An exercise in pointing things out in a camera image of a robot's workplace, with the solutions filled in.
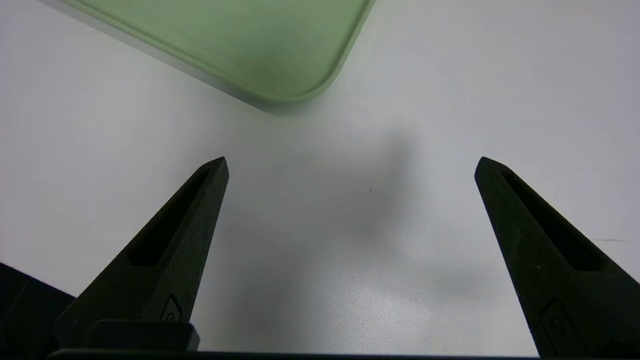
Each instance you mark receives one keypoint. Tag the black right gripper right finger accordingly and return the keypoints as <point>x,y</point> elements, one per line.
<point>550,280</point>

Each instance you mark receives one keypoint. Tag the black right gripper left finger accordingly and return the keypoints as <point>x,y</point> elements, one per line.
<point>175,250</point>

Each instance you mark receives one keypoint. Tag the black robot chassis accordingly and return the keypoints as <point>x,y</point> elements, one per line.
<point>25,315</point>

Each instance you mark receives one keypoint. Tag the light green plastic tray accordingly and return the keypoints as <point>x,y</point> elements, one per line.
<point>250,40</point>

